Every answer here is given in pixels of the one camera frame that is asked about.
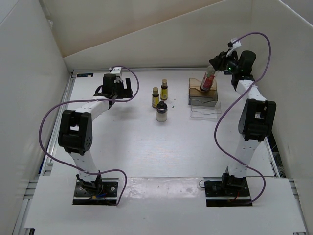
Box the white powder jar black cap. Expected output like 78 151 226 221
156 101 168 122

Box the front yellow label bottle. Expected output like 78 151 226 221
152 87 159 108

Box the tiered clear acrylic rack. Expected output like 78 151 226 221
188 78 222 121

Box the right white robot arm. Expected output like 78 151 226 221
205 50 276 196

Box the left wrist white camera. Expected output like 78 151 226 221
109 66 122 77

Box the rear yellow label bottle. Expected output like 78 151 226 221
160 79 168 100

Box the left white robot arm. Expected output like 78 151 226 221
58 72 133 196

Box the yellow label bottle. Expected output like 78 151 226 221
160 79 168 100
152 87 159 108

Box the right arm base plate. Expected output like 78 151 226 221
198 179 252 207

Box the red label sauce bottle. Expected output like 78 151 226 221
200 65 216 92

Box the aluminium table frame rail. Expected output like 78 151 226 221
71 67 206 74

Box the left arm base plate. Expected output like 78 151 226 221
72 178 119 206

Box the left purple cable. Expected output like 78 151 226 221
38 66 141 206

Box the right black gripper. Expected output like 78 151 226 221
209 49 240 74

